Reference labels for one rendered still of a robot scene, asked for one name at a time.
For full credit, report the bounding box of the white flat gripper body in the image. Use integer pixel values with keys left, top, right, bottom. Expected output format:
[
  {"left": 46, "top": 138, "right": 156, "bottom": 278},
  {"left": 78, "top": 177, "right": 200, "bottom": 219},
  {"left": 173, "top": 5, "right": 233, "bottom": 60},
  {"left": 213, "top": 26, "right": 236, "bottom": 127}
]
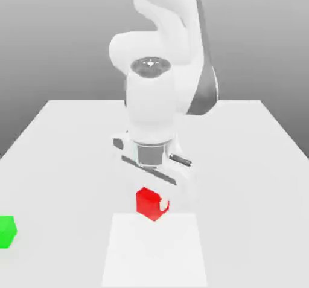
[{"left": 119, "top": 154, "right": 194, "bottom": 198}]

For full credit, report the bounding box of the small red cube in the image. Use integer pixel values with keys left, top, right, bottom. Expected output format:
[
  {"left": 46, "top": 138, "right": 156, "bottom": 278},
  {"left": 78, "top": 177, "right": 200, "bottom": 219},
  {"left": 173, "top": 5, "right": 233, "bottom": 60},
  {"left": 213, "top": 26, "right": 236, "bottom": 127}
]
[{"left": 135, "top": 187, "right": 170, "bottom": 222}]

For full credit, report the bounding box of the small green cube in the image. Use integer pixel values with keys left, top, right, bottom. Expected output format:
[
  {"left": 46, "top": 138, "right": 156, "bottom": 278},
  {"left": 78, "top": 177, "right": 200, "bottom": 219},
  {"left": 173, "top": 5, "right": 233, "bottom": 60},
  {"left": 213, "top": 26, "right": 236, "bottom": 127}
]
[{"left": 0, "top": 215, "right": 18, "bottom": 249}]

